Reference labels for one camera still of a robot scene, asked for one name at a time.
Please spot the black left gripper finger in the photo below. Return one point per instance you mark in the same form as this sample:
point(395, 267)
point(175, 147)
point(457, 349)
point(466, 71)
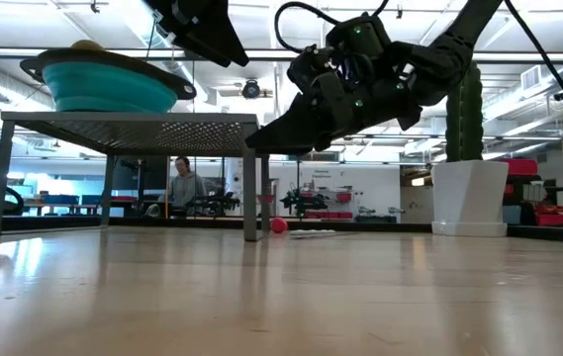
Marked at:
point(216, 39)

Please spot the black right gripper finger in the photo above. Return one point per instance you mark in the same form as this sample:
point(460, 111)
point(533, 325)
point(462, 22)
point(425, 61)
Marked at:
point(291, 133)

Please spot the yellow toy fruit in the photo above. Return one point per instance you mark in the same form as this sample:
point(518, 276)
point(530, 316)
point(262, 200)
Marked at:
point(88, 45)

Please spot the small red apple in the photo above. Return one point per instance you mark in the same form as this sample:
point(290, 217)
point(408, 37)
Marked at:
point(279, 225)

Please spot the blue collapsible bowl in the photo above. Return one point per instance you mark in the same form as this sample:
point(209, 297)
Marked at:
point(108, 86)

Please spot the blue white striped stick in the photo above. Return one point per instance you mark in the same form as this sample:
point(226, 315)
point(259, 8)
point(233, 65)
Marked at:
point(310, 232)

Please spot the grey perforated metal stand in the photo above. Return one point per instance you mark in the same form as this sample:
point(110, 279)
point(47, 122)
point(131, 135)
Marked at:
point(137, 133)

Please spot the black background robot arm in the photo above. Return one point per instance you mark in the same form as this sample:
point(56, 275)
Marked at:
point(306, 200)

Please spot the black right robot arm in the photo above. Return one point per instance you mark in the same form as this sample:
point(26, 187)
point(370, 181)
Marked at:
point(439, 54)

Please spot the round black ceiling device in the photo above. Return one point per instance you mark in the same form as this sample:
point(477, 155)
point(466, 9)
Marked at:
point(250, 90)

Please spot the row of red bins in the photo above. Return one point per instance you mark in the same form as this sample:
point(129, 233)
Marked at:
point(330, 215)

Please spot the green cactus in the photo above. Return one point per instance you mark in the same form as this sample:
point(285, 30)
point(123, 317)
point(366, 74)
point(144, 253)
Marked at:
point(464, 133)

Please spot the person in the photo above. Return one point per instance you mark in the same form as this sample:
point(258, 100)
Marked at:
point(184, 190)

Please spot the white plant pot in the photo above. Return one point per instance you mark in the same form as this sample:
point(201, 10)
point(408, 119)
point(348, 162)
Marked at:
point(469, 198)

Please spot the black background monitor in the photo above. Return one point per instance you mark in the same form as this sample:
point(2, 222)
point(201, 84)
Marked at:
point(130, 173)

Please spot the red storage box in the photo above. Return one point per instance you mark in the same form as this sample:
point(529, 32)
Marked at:
point(521, 167)

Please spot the blue storage bins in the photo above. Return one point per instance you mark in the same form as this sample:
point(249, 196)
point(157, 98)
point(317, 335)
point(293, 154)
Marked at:
point(61, 199)

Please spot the red low container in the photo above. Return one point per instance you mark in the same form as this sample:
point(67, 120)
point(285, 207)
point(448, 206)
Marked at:
point(553, 217)

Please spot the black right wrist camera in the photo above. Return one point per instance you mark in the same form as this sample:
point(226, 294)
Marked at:
point(310, 69)

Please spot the red wall bin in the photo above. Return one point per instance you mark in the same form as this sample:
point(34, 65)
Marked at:
point(343, 197)

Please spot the black aluminium table frame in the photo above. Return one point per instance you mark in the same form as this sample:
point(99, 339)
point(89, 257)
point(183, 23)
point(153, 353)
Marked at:
point(385, 226)

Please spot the overhead frame beam with lights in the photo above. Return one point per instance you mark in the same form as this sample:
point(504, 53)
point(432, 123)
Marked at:
point(533, 55)

